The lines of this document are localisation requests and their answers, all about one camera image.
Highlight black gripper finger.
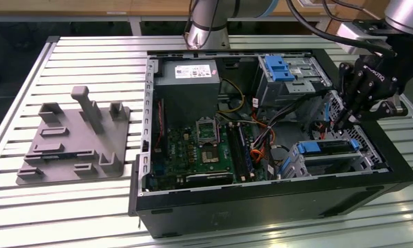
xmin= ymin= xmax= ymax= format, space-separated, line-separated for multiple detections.
xmin=345 ymin=100 xmax=409 ymax=129
xmin=333 ymin=63 xmax=365 ymax=131

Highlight hard disk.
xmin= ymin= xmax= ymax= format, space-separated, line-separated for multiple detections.
xmin=296 ymin=139 xmax=361 ymax=157

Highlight silver disk bay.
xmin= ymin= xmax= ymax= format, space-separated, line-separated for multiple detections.
xmin=288 ymin=138 xmax=382 ymax=180

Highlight black RAM slot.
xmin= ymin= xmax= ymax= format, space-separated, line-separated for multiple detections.
xmin=230 ymin=121 xmax=250 ymax=180
xmin=236 ymin=121 xmax=254 ymax=179
xmin=225 ymin=121 xmax=245 ymax=181
xmin=240 ymin=121 xmax=258 ymax=178

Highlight blue plastic bay strip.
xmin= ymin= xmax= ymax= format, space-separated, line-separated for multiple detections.
xmin=278 ymin=154 xmax=296 ymax=179

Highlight silver socket cover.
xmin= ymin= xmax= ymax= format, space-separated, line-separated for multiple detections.
xmin=196 ymin=117 xmax=220 ymax=145

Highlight CPU socket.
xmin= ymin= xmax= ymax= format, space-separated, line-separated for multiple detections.
xmin=201 ymin=146 xmax=224 ymax=165

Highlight grey power supply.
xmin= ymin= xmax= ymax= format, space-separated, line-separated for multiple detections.
xmin=153 ymin=59 xmax=221 ymax=130

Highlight black open PC case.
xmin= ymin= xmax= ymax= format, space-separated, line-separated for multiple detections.
xmin=128 ymin=48 xmax=413 ymax=239

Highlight black graphics card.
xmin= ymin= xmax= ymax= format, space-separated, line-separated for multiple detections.
xmin=184 ymin=170 xmax=234 ymax=185

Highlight green motherboard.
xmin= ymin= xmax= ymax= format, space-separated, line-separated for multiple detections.
xmin=150 ymin=117 xmax=273 ymax=192

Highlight wooden background desk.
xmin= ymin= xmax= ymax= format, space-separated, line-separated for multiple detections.
xmin=0 ymin=0 xmax=334 ymax=36

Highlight grey parts rack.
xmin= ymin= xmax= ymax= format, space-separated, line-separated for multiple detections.
xmin=16 ymin=86 xmax=132 ymax=185

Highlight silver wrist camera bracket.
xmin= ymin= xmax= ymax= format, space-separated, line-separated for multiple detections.
xmin=336 ymin=18 xmax=398 ymax=56

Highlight red thin wire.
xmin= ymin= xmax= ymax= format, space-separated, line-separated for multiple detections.
xmin=309 ymin=120 xmax=329 ymax=137
xmin=157 ymin=99 xmax=169 ymax=156

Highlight black wire bundle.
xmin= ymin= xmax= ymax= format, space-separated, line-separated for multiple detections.
xmin=249 ymin=89 xmax=337 ymax=156

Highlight blue drive bracket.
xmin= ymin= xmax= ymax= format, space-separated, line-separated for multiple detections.
xmin=265 ymin=55 xmax=296 ymax=82

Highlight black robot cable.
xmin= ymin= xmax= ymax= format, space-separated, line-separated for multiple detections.
xmin=285 ymin=0 xmax=398 ymax=57

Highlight yellow black power wires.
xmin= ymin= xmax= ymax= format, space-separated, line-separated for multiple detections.
xmin=216 ymin=77 xmax=246 ymax=115

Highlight orange red yellow wires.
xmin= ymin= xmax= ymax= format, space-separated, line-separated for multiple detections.
xmin=248 ymin=146 xmax=268 ymax=166

